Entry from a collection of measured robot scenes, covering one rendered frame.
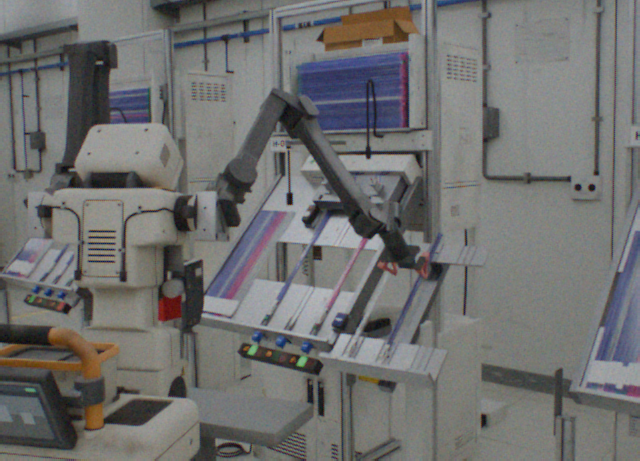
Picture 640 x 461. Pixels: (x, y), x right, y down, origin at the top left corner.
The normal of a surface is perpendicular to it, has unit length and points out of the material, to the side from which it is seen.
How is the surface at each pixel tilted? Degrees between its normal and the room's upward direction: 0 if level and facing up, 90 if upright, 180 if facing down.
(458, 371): 90
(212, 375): 90
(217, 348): 90
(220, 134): 90
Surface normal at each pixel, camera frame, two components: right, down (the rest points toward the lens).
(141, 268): 0.97, 0.00
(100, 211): -0.22, -0.05
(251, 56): -0.64, 0.08
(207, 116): 0.77, 0.04
